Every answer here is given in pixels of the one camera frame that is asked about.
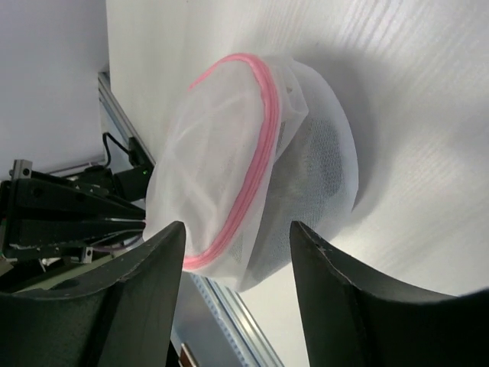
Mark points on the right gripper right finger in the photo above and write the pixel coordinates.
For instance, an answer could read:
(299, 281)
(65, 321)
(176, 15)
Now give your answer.
(355, 315)

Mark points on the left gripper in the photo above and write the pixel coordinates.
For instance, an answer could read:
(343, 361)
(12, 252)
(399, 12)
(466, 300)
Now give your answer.
(45, 218)

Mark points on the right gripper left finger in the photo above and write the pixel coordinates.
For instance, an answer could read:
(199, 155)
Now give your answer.
(118, 314)

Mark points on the black bra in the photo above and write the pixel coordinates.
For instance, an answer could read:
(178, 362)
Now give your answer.
(303, 183)

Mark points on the pink-trimmed mesh laundry bag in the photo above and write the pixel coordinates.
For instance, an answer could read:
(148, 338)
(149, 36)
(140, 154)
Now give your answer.
(291, 91)

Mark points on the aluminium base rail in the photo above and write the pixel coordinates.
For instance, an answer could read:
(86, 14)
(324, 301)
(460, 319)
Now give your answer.
(203, 175)

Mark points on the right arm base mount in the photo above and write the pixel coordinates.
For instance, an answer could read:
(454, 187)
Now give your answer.
(129, 183)

